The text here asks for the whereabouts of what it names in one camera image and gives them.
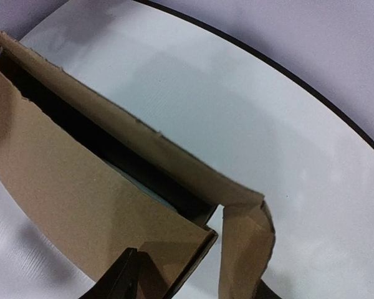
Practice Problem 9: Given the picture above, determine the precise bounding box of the brown cardboard box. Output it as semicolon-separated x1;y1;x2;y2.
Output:
0;31;275;298

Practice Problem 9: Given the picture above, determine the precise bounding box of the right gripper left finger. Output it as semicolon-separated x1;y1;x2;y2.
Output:
80;247;169;299

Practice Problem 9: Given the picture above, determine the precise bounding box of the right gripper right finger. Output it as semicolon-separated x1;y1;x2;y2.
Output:
252;275;286;299

